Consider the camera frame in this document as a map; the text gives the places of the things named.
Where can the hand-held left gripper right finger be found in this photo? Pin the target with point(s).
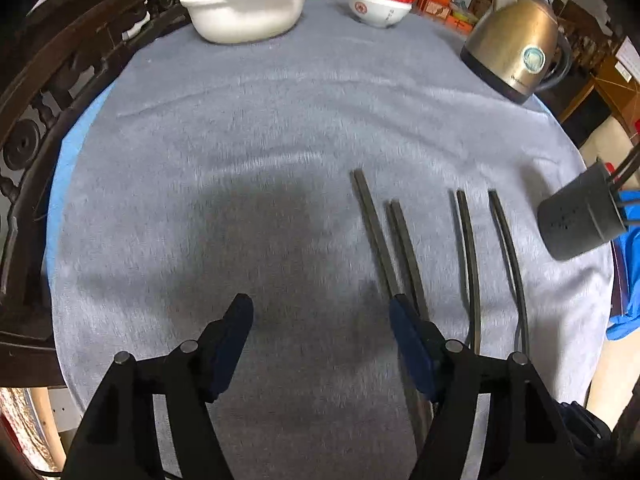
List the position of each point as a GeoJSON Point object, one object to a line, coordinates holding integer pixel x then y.
{"type": "Point", "coordinates": [412, 345]}

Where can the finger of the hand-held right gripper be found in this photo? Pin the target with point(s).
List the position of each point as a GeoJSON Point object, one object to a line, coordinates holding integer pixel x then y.
{"type": "Point", "coordinates": [632, 207]}

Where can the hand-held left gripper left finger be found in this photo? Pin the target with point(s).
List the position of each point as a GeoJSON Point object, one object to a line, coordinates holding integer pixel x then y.
{"type": "Point", "coordinates": [230, 340]}

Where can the single dark wooden chopstick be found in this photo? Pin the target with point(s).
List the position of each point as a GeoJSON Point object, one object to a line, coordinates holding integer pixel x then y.
{"type": "Point", "coordinates": [471, 260]}
{"type": "Point", "coordinates": [405, 245]}
{"type": "Point", "coordinates": [510, 255]}
{"type": "Point", "coordinates": [627, 162]}
{"type": "Point", "coordinates": [631, 179]}
{"type": "Point", "coordinates": [372, 220]}

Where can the grey metal chopstick holder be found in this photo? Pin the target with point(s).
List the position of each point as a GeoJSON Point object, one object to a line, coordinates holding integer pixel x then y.
{"type": "Point", "coordinates": [575, 215]}

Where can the blue plastic sheet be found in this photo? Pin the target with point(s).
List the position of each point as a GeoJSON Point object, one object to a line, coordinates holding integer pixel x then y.
{"type": "Point", "coordinates": [625, 290]}

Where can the grey tablecloth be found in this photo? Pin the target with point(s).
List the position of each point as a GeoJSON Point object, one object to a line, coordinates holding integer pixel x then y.
{"type": "Point", "coordinates": [250, 160]}

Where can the gold electric kettle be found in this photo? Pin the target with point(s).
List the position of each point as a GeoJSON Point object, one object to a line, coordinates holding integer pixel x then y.
{"type": "Point", "coordinates": [520, 50]}

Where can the orange cardboard box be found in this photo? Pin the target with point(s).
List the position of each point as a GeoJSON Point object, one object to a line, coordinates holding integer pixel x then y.
{"type": "Point", "coordinates": [437, 2]}

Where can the white bowl red emblem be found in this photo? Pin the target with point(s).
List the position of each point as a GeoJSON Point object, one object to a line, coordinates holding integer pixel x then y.
{"type": "Point", "coordinates": [377, 10]}

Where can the white ceramic basin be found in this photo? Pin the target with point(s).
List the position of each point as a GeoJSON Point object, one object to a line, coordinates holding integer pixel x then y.
{"type": "Point", "coordinates": [245, 15]}

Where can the dark carved wooden sideboard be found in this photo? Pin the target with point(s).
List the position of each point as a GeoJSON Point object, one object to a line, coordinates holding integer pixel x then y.
{"type": "Point", "coordinates": [50, 60]}

